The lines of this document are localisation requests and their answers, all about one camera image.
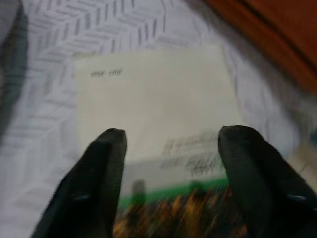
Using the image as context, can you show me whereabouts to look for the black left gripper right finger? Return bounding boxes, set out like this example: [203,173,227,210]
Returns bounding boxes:
[218,125,317,238]

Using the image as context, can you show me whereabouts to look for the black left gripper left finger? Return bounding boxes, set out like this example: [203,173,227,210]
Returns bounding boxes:
[32,128,128,238]

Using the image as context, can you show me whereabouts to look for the white book with picture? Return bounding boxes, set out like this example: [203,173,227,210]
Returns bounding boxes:
[73,44,248,238]

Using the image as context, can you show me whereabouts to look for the grey blanket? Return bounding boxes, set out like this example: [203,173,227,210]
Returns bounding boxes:
[0,0,29,142]

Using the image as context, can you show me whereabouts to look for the orange pillow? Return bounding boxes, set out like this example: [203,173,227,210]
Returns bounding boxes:
[203,0,317,100]

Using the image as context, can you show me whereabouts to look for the white patterned bed sheet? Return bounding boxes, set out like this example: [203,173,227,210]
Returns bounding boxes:
[0,0,317,238]

